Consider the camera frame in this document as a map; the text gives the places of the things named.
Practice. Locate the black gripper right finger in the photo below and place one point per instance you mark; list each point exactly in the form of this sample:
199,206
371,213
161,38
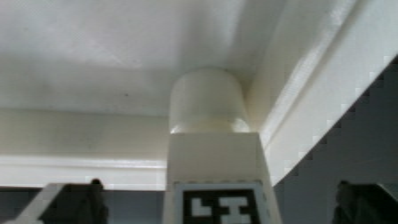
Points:
364,205

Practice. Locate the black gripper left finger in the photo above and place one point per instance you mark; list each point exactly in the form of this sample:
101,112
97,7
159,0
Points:
65,204

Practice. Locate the white table leg with tag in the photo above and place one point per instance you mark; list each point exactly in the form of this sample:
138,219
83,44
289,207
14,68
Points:
218,190

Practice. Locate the white square tabletop with sockets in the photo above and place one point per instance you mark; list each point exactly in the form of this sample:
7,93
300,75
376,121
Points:
94,54

